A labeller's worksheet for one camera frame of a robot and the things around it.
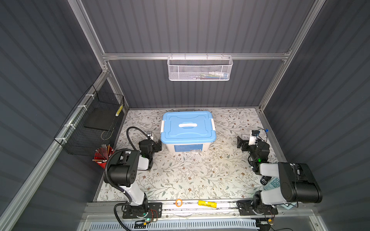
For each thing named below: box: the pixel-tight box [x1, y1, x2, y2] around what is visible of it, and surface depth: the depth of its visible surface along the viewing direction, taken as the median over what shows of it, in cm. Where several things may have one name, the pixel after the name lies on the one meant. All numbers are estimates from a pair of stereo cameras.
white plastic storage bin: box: [165, 142, 212, 153], surface depth 89 cm
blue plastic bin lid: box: [160, 110, 217, 145], surface depth 89 cm
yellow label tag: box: [197, 200, 218, 208], surface depth 75 cm
